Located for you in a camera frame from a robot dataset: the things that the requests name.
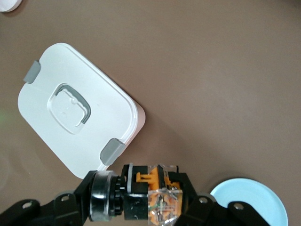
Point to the light blue round plate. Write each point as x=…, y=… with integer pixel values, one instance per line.
x=258, y=195

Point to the white lidded box grey latches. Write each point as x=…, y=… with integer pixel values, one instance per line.
x=77, y=106

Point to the orange and black push-button switch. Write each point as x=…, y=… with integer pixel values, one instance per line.
x=138, y=195

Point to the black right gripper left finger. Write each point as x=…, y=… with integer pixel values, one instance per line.
x=80, y=197

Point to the pink round plate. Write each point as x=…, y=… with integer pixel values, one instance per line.
x=8, y=4

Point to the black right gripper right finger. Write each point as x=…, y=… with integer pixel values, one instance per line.
x=188, y=190

